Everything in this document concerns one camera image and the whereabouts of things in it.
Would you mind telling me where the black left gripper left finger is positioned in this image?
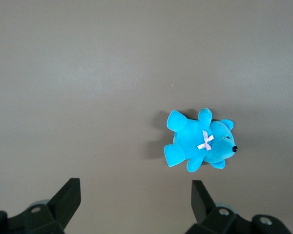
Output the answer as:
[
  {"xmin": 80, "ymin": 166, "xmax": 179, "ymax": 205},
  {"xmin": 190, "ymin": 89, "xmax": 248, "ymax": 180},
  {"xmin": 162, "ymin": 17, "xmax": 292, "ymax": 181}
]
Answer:
[{"xmin": 0, "ymin": 178, "xmax": 82, "ymax": 234}]

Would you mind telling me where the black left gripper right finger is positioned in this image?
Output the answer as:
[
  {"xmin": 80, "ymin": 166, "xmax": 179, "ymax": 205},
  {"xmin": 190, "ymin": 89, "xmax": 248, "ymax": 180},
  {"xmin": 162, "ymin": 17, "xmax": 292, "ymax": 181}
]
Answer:
[{"xmin": 185, "ymin": 180, "xmax": 291, "ymax": 234}]

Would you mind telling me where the blue teddy bear plush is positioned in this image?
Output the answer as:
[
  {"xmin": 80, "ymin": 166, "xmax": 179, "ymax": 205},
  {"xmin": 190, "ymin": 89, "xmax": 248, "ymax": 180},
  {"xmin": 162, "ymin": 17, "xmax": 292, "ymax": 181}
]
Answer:
[{"xmin": 163, "ymin": 108, "xmax": 239, "ymax": 173}]

